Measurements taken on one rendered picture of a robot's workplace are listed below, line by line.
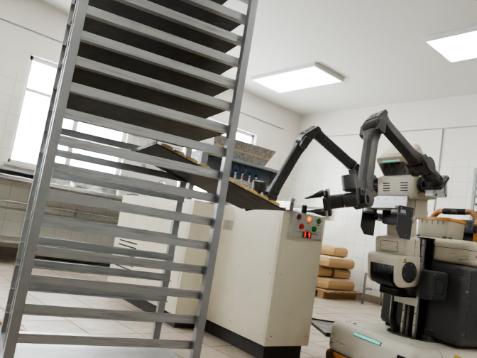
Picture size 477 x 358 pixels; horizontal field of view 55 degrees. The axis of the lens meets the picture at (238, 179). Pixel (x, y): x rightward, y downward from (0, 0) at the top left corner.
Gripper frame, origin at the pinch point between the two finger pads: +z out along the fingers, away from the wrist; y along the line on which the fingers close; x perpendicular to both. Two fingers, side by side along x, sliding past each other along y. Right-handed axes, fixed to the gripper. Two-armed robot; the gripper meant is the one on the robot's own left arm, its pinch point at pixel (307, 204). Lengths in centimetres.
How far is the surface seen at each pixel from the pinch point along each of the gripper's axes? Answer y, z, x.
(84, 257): -1, 66, -57
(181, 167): -24, 39, -29
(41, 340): 22, 78, -70
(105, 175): -26, 59, -48
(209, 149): -28.4, 30.2, -20.1
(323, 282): 183, 62, 423
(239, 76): -54, 17, -10
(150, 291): 17, 52, -44
